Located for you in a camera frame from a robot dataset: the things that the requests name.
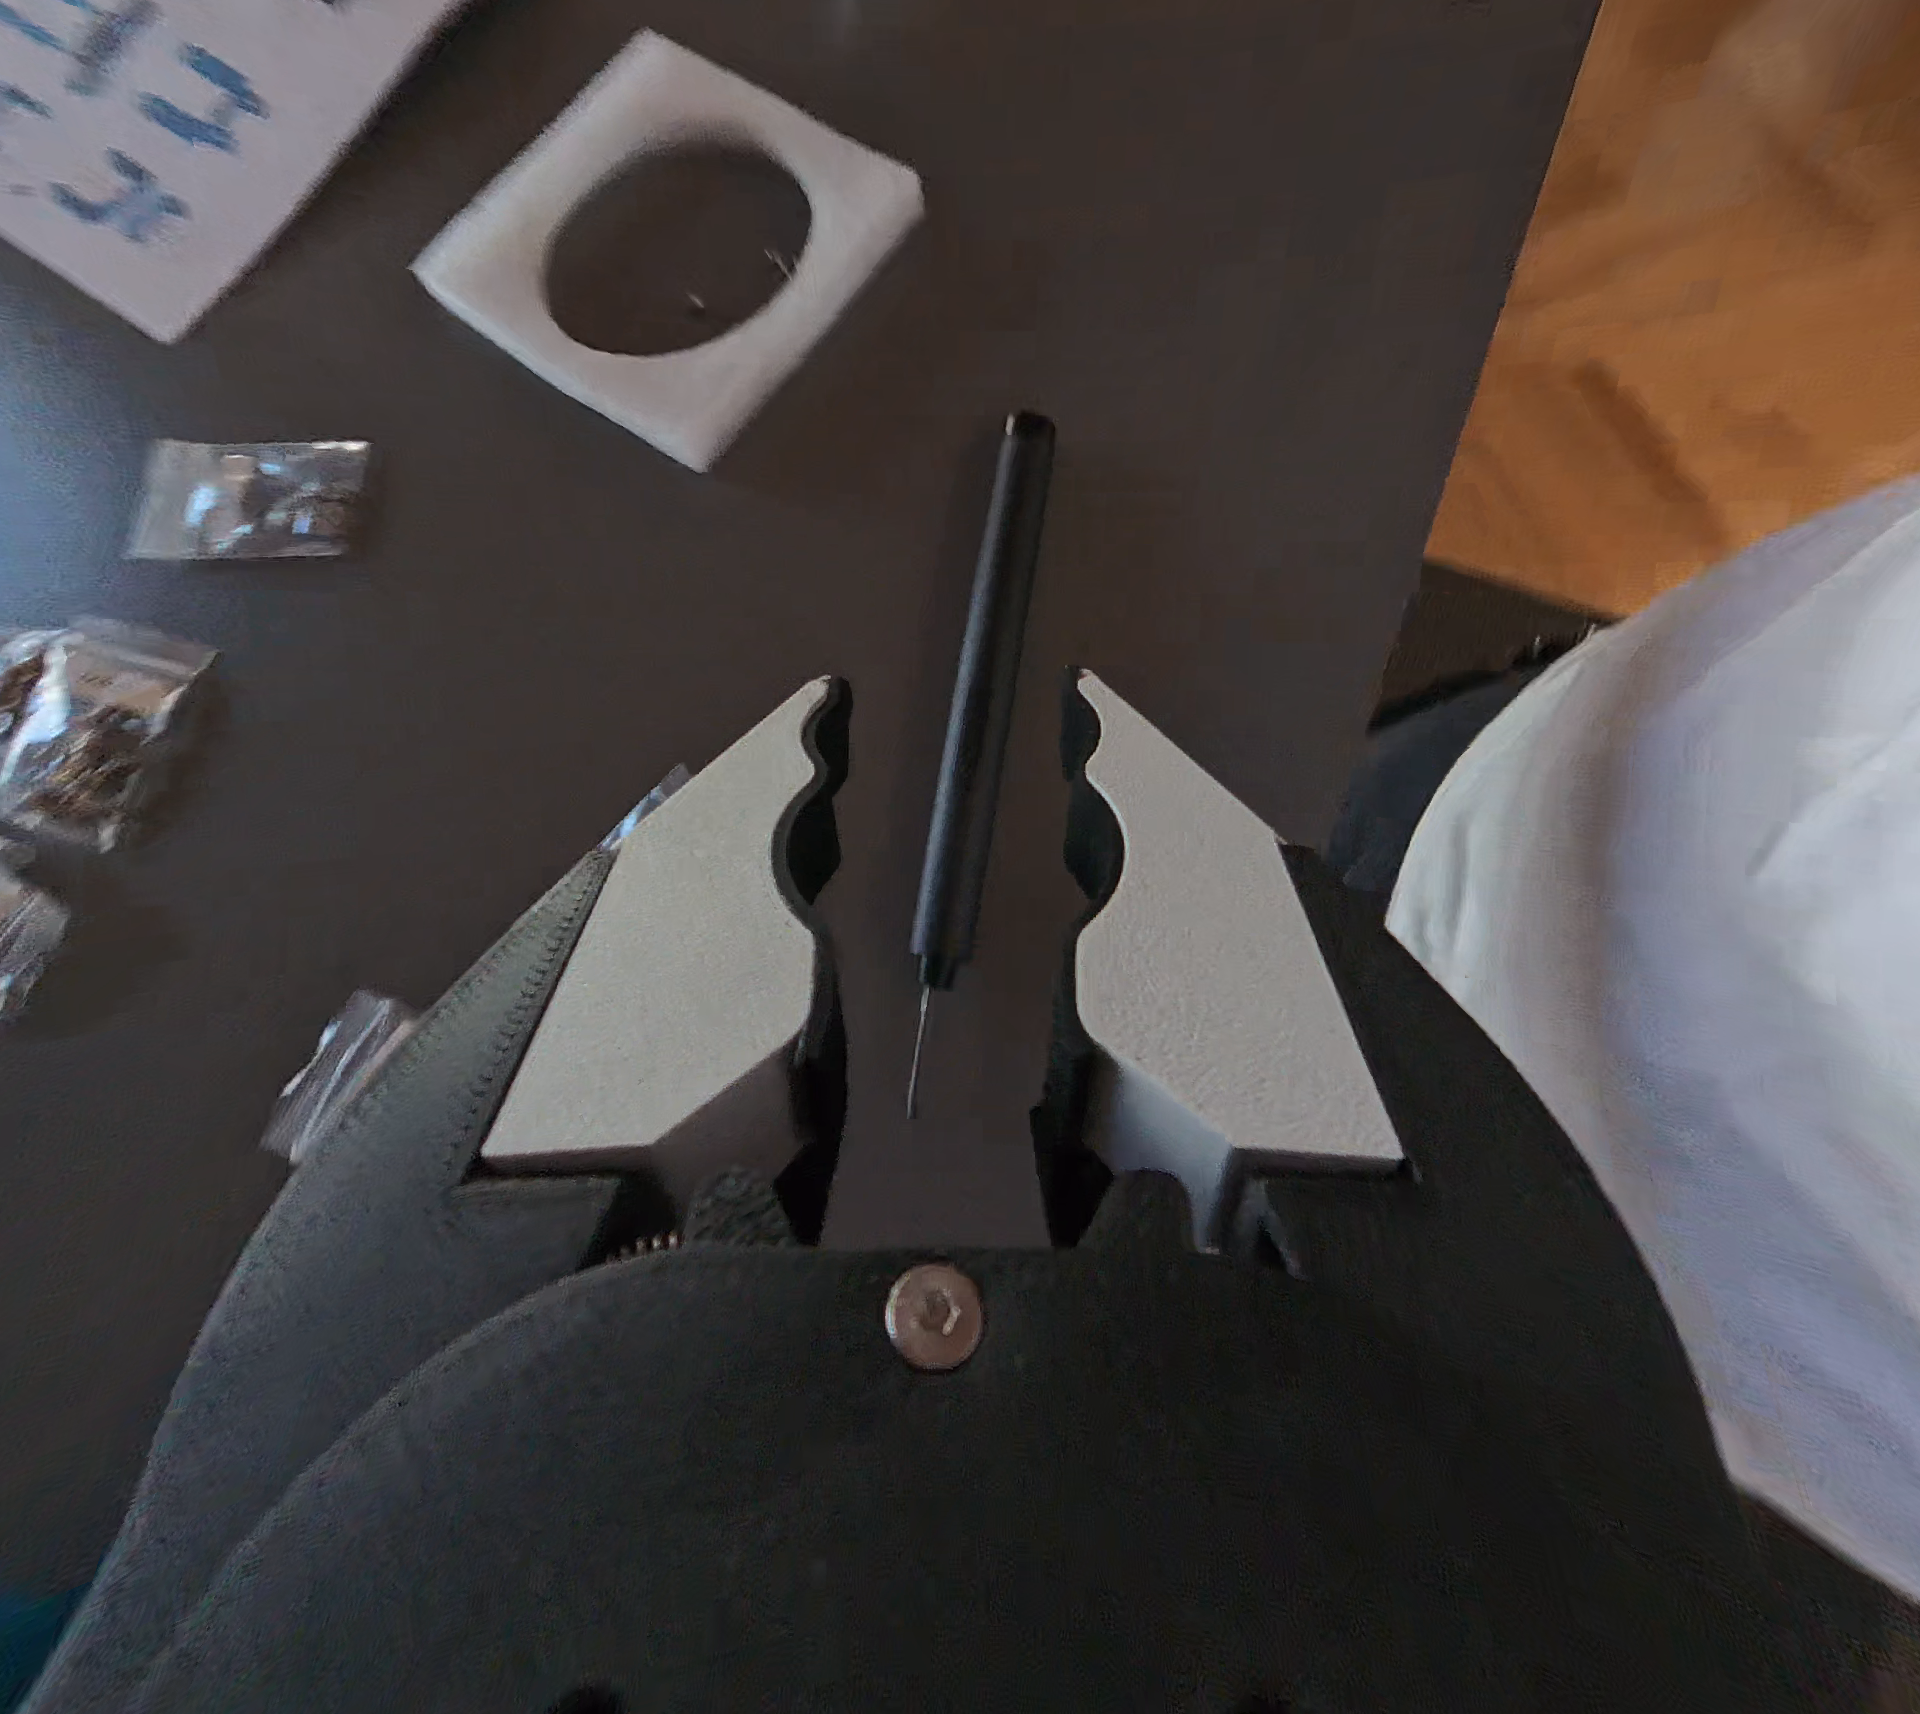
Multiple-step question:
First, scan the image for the person in white shirt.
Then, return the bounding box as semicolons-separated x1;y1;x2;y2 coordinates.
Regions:
1386;474;1920;1603

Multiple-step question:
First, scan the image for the clear plastic bag with parts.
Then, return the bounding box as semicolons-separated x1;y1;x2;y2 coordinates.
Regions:
125;439;374;561
0;617;221;855

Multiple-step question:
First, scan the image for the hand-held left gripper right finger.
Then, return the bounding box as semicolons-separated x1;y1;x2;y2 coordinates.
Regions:
1041;669;1411;1251

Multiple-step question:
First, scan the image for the grey desk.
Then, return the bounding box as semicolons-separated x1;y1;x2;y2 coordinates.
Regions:
0;0;1627;1643

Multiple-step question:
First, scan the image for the black screwdriver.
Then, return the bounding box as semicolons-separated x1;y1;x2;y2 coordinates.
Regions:
904;409;1060;1123

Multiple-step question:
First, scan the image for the white foam square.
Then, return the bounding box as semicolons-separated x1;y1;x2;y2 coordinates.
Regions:
406;26;923;473

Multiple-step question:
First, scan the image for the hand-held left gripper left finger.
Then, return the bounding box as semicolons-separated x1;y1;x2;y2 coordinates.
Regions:
477;679;856;1197

